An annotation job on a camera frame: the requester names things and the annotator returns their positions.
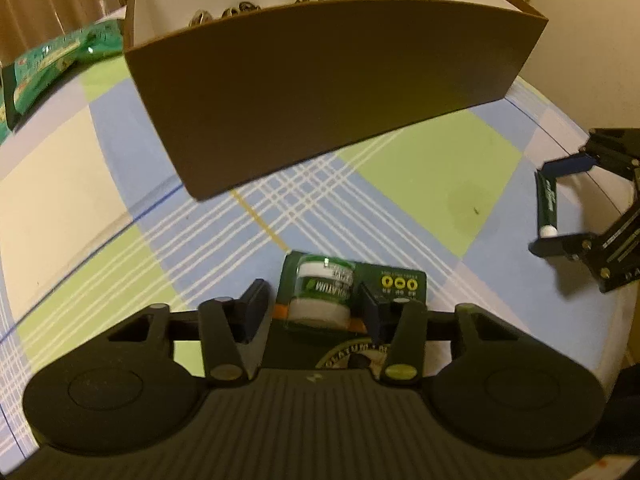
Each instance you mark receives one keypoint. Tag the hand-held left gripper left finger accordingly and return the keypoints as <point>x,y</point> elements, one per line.
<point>256,310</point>

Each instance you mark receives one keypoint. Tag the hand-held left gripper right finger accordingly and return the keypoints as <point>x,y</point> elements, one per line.
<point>371,310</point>

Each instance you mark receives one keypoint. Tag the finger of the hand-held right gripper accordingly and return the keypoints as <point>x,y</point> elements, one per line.
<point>560,246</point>
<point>570,164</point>

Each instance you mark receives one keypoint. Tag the green jar blister pack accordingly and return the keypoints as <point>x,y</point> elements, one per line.
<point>395,280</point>

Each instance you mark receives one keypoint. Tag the dark green tube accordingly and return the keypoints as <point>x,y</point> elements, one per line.
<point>546,200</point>

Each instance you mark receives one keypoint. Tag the brown cardboard box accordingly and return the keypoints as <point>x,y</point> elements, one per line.
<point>325,95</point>

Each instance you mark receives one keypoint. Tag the brown hair claw clip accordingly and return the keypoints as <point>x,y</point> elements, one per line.
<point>243,7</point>

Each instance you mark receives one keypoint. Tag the green snack packet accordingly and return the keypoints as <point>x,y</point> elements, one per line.
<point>6,105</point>
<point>55,60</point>

